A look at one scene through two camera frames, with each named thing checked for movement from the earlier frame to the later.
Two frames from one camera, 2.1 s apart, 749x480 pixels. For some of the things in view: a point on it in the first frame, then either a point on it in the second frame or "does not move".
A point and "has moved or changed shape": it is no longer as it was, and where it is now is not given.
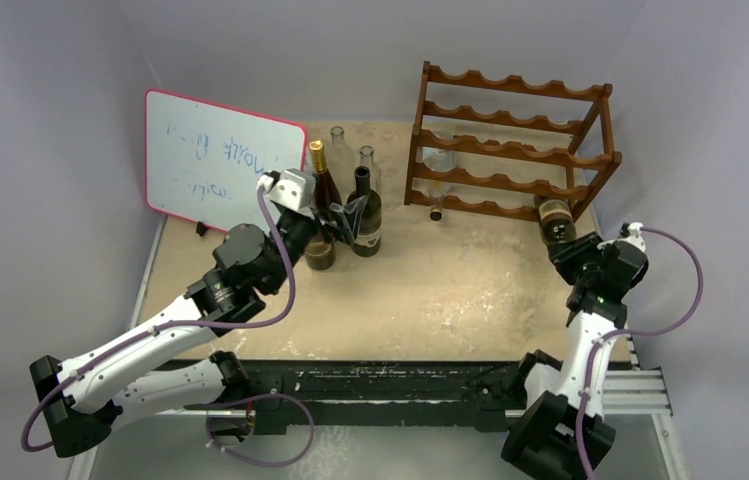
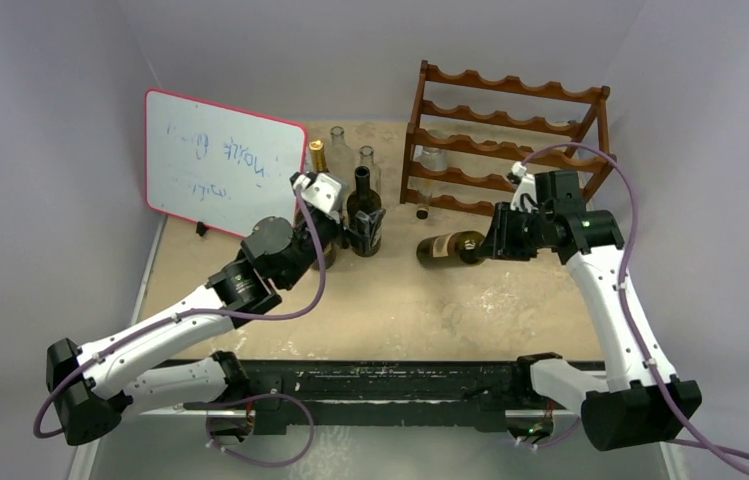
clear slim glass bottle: [341, 165] does not move
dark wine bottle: [557, 225] has moved or changed shape
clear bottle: [367, 160] does not move
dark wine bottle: [368, 239] does not move
